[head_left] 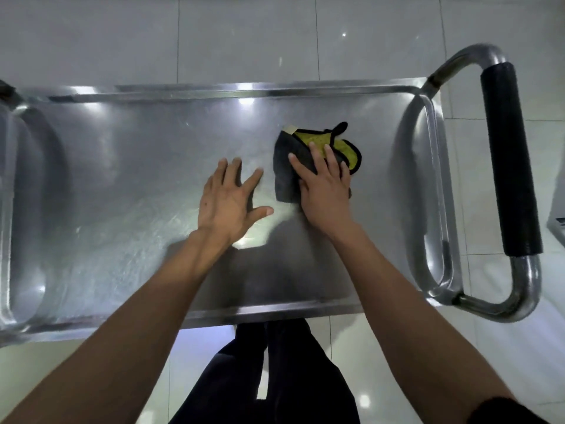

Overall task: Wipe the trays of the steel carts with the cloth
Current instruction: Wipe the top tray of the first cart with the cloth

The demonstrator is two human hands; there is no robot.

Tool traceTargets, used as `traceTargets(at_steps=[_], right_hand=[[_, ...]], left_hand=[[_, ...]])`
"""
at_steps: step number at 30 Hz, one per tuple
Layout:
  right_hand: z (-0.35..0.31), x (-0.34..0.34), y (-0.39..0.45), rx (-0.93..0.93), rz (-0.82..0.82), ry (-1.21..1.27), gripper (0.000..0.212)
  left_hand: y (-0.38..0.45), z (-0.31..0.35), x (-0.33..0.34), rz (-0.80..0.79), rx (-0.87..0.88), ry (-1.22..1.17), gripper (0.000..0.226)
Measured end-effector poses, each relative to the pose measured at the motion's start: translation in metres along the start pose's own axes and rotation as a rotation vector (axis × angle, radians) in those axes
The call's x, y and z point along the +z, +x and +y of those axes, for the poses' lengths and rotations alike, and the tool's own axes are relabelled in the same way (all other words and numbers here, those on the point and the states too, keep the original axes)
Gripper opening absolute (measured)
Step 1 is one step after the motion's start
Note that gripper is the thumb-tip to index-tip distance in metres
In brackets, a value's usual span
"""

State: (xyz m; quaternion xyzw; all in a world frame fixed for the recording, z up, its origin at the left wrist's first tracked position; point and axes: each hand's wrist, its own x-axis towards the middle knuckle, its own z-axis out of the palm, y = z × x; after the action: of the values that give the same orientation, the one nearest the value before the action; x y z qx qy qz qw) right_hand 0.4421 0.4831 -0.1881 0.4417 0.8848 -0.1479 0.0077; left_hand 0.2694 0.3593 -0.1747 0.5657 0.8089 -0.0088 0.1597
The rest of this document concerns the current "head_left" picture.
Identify person's left hand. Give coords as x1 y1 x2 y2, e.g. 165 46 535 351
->
197 157 274 246

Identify person's right hand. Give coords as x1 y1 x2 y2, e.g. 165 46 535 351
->
288 142 356 238

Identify grey and yellow cleaning cloth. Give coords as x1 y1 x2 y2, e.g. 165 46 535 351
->
272 121 363 204

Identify person's left forearm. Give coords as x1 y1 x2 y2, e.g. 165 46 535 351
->
0 229 230 424

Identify person's right forearm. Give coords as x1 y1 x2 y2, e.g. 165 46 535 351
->
331 223 517 424

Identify black trousers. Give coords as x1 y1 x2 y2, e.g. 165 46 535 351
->
169 317 361 424

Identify black shirt sleeve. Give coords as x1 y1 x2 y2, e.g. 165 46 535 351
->
467 396 550 424

